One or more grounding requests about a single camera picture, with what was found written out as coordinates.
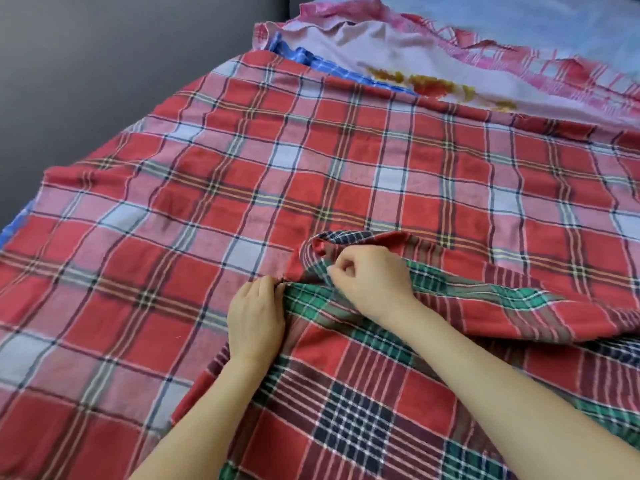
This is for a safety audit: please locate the blue checked cloth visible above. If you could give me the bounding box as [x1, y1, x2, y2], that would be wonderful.
[0, 37, 416, 248]

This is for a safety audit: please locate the person's right forearm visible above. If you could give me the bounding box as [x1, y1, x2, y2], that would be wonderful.
[392, 299, 640, 480]

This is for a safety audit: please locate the person's left hand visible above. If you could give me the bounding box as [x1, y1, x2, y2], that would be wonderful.
[227, 275, 290, 373]

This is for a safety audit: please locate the white bed sheet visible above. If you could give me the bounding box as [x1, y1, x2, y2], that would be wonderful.
[300, 0, 640, 68]

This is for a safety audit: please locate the red green plaid cloth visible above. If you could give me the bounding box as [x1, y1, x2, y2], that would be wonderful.
[170, 229, 640, 480]

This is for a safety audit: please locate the red white plaid cloth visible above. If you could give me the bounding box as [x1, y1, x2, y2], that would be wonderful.
[0, 49, 640, 480]

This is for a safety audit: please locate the person's right hand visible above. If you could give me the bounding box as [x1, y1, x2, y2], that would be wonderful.
[326, 245, 422, 327]

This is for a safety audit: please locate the person's left forearm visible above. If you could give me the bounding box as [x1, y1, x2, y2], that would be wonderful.
[130, 357, 273, 480]

